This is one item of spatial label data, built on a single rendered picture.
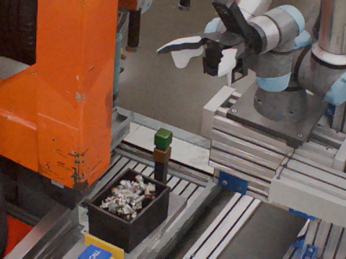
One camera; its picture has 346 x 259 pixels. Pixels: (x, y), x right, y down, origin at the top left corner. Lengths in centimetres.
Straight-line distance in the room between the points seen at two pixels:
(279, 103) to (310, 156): 16
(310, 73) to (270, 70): 28
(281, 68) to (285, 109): 38
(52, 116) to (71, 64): 19
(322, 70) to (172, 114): 165
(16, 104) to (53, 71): 23
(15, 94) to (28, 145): 16
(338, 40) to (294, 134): 31
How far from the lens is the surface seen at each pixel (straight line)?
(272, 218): 276
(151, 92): 368
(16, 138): 236
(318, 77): 199
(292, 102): 212
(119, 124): 322
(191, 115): 355
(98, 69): 214
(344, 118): 230
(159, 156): 234
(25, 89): 227
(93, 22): 204
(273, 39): 166
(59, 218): 243
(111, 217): 218
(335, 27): 193
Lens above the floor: 202
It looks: 36 degrees down
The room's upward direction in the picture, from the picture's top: 5 degrees clockwise
